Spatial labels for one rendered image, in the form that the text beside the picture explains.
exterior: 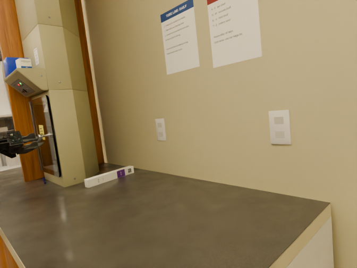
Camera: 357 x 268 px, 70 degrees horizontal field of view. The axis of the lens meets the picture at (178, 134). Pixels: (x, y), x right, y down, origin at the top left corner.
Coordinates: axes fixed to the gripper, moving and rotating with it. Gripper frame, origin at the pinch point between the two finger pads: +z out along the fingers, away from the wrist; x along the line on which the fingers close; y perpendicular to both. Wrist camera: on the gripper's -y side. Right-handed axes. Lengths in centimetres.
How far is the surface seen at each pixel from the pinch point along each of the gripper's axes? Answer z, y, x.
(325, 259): 38, 76, -93
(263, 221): 23, 76, -76
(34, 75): -0.3, 24.9, 20.2
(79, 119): 18.3, 11.2, 3.1
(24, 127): 0.3, -18.7, 20.6
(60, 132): 7.1, 10.6, -2.4
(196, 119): 47, 54, -31
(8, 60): -4.9, 13.7, 40.1
